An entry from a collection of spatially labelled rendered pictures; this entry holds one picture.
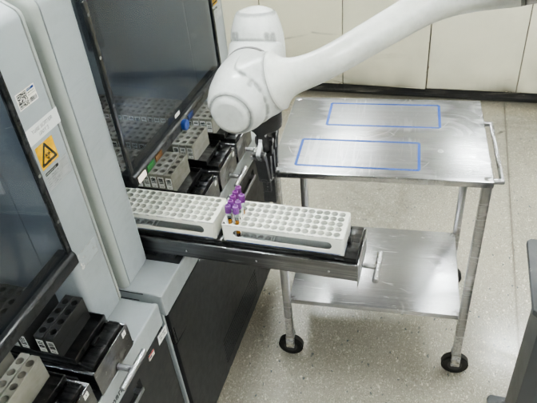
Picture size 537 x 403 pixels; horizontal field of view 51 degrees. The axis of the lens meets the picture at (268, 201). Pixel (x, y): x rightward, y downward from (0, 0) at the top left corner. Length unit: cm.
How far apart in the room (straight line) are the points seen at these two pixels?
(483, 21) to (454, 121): 173
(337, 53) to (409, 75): 268
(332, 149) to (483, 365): 98
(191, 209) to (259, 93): 57
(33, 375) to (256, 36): 75
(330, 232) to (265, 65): 49
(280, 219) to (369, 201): 150
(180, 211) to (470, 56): 248
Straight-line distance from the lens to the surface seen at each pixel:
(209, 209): 141
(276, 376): 212
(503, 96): 376
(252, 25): 108
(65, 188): 117
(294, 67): 96
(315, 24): 361
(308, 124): 181
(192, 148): 165
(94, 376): 121
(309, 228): 132
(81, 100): 120
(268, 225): 134
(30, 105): 108
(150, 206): 148
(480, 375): 217
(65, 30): 116
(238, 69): 96
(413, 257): 212
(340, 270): 133
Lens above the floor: 172
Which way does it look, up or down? 37 degrees down
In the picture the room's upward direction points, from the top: 6 degrees counter-clockwise
